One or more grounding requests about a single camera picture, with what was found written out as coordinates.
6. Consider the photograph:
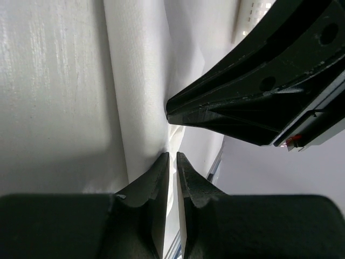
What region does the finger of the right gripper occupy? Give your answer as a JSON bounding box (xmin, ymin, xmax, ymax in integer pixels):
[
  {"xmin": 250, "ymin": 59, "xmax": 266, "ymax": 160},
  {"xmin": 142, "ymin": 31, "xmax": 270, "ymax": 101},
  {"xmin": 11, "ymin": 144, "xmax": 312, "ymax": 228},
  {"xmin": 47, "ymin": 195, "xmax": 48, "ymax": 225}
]
[
  {"xmin": 166, "ymin": 1, "xmax": 344, "ymax": 121},
  {"xmin": 168, "ymin": 78, "xmax": 323, "ymax": 146}
]

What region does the white paper napkin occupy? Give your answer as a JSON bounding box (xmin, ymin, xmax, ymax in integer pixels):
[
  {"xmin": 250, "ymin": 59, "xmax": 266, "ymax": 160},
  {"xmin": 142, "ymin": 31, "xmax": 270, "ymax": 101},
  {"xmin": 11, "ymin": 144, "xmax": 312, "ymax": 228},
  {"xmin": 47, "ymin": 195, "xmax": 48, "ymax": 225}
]
[{"xmin": 104, "ymin": 1, "xmax": 239, "ymax": 182}]

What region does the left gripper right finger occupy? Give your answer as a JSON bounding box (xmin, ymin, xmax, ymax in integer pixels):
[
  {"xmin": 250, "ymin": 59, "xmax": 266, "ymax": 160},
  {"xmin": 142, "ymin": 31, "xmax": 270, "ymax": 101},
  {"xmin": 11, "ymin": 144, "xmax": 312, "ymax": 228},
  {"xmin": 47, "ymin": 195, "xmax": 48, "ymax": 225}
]
[{"xmin": 177, "ymin": 153, "xmax": 344, "ymax": 258}]

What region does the aluminium mounting rail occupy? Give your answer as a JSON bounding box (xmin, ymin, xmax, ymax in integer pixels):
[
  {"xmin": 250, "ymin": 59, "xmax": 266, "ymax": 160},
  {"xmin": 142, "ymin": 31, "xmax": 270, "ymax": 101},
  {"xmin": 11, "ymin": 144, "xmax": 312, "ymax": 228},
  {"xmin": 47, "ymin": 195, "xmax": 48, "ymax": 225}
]
[{"xmin": 164, "ymin": 142, "xmax": 226, "ymax": 259}]

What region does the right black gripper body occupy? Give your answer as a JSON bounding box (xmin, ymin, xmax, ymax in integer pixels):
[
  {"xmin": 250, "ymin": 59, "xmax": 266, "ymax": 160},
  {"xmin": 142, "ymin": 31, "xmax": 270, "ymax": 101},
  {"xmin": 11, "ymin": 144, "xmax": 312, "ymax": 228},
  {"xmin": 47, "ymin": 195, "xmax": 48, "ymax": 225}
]
[{"xmin": 272, "ymin": 72, "xmax": 344, "ymax": 152}]

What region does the white plastic basket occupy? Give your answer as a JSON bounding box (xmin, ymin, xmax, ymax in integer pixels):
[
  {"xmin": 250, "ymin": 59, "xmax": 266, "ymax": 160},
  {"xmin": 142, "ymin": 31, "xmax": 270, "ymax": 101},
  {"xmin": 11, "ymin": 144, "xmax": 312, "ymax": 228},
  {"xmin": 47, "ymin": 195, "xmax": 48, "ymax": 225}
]
[{"xmin": 233, "ymin": 0, "xmax": 275, "ymax": 45}]

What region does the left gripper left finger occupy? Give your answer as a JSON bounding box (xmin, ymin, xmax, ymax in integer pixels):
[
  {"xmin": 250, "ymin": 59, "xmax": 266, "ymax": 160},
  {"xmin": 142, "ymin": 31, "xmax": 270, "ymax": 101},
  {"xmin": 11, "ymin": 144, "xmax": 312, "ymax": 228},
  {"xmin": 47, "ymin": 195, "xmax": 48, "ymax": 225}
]
[{"xmin": 1, "ymin": 153, "xmax": 169, "ymax": 258}]

